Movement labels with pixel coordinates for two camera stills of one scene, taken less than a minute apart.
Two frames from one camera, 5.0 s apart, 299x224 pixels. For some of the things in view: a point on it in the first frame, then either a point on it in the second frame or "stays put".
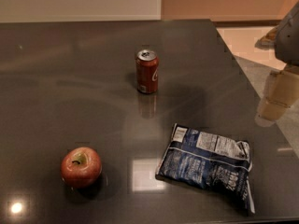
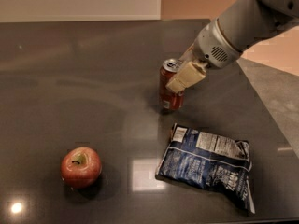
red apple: (81, 167) stays put
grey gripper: (289, 41) → (212, 46)
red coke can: (147, 65) → (169, 99)
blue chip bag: (206, 160) stays put
